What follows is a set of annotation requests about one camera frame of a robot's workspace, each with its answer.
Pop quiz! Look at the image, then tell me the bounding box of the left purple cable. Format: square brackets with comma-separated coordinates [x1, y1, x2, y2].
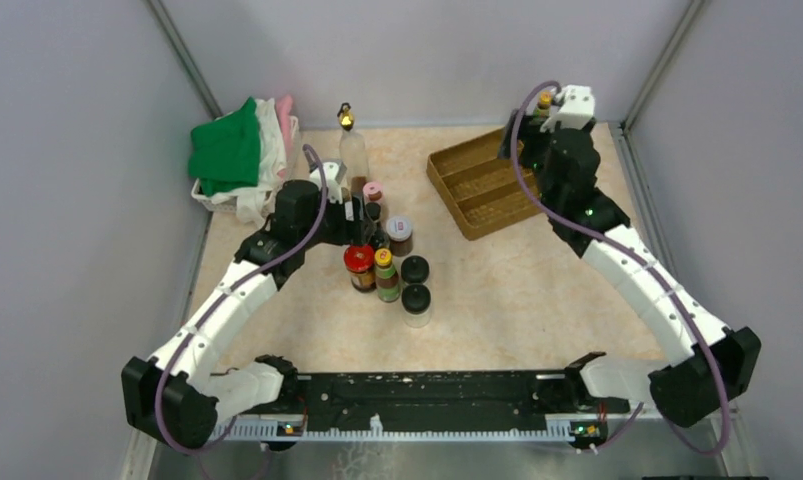
[152, 143, 329, 456]

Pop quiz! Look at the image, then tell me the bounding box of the yellow cap chili sauce bottle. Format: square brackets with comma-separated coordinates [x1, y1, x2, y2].
[374, 248, 401, 303]

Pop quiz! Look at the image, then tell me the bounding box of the woven wicker divided tray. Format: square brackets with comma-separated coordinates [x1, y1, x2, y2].
[426, 130, 540, 241]

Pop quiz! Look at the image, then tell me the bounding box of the pink lid spice jar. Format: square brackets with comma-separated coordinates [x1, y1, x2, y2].
[362, 181, 385, 205]

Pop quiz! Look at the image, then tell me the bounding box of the black lid clear jar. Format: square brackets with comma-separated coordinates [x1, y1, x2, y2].
[400, 255, 431, 285]
[401, 284, 433, 328]

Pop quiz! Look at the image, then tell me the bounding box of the red lid sauce jar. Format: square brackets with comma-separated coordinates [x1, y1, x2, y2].
[343, 245, 376, 293]

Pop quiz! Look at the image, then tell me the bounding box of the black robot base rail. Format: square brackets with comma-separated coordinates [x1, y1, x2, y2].
[228, 370, 632, 448]

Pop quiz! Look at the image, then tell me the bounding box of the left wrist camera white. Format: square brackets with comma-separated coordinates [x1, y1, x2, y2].
[308, 160, 346, 204]

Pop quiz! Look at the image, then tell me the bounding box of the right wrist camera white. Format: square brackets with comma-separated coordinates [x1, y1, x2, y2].
[540, 85, 596, 133]

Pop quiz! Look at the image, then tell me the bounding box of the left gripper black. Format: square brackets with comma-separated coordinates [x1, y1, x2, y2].
[299, 189, 375, 249]

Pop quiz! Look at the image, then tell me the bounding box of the black cap soy bottle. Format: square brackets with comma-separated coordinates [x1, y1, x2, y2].
[364, 202, 383, 222]

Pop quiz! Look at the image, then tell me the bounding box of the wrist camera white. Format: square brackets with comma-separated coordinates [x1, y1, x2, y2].
[540, 85, 596, 133]
[308, 160, 346, 204]

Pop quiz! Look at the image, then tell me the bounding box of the white lid sauce jar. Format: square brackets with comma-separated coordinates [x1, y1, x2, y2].
[385, 215, 413, 257]

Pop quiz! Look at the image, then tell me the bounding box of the pink cloth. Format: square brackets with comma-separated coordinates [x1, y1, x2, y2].
[275, 94, 294, 156]

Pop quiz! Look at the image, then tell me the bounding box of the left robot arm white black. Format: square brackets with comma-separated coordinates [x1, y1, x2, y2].
[121, 180, 375, 454]

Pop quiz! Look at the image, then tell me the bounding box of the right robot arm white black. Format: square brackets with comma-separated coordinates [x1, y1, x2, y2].
[498, 110, 762, 428]

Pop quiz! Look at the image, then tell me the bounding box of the green cloth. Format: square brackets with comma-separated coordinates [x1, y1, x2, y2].
[188, 97, 261, 197]

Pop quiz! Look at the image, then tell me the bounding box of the tall glass oil bottle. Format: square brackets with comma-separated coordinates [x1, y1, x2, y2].
[337, 102, 370, 195]

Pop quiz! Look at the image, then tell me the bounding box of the white plastic basket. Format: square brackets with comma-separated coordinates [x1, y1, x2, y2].
[190, 115, 303, 213]

